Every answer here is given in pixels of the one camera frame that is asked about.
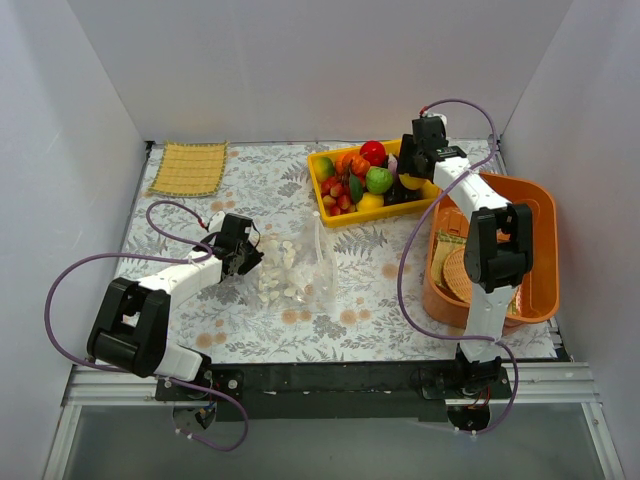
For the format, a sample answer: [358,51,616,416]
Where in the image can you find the fake purple eggplant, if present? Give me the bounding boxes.
[387,154,398,176]

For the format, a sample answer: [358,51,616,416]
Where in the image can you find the fake red apple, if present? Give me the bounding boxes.
[359,141,387,167]

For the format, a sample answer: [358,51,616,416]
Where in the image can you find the fake green vegetable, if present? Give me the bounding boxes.
[365,167,394,195]

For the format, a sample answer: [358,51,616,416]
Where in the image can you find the clear dotted zip bag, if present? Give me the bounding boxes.
[255,211,338,313]

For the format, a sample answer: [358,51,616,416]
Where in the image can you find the fake green yellow mango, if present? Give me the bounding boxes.
[312,156,335,183]

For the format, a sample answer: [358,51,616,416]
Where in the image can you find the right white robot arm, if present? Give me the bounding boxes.
[397,116,533,398]

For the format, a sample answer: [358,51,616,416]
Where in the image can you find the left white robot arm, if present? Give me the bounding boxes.
[87,213,263,400]

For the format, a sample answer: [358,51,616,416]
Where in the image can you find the fake mangosteen lower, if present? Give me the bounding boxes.
[384,184,421,205]

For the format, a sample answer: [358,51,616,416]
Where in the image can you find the fake yellow lemon front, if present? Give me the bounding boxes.
[356,192,385,212]

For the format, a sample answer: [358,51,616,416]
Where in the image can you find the yellow woven bamboo mat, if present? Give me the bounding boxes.
[149,141,228,198]

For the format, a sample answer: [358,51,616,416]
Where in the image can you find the red cherry bunch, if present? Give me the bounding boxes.
[320,176,356,217]

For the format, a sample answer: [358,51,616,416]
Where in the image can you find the green woven mat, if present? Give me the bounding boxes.
[431,230,466,290]

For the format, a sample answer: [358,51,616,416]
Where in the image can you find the round woven basket tray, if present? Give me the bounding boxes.
[442,247,472,304]

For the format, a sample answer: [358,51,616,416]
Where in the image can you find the orange plastic basin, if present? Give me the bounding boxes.
[422,172,559,336]

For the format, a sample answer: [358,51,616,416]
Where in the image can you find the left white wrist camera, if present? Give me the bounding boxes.
[206,211,226,233]

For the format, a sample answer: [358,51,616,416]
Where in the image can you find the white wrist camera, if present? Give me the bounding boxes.
[206,211,226,233]
[421,112,448,126]

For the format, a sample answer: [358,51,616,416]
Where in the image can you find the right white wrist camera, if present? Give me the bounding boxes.
[421,112,448,126]

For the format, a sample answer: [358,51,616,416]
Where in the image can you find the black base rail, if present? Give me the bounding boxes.
[154,359,516,431]

